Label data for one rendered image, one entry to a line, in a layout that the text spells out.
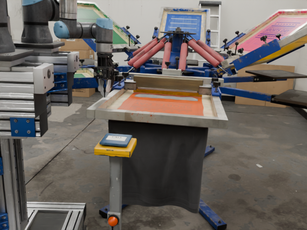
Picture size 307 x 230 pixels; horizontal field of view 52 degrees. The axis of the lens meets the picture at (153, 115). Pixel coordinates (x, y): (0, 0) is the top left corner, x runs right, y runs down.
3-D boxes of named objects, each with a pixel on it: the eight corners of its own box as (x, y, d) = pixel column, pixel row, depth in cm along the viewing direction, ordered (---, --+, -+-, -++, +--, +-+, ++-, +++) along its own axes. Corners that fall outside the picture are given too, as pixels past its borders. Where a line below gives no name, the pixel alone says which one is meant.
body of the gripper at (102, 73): (92, 79, 145) (92, 53, 142) (98, 77, 153) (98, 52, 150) (109, 81, 144) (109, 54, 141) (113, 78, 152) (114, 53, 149)
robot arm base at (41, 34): (16, 42, 153) (14, 21, 150) (27, 40, 167) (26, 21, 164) (48, 44, 153) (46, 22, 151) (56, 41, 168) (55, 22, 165)
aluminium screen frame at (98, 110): (227, 129, 127) (228, 120, 126) (86, 117, 133) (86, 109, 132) (214, 93, 202) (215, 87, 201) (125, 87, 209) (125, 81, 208)
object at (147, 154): (200, 215, 149) (208, 128, 137) (107, 205, 154) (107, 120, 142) (200, 211, 152) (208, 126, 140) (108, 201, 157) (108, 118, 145)
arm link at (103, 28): (105, 18, 148) (117, 18, 143) (104, 42, 151) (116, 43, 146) (91, 17, 143) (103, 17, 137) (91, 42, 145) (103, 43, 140)
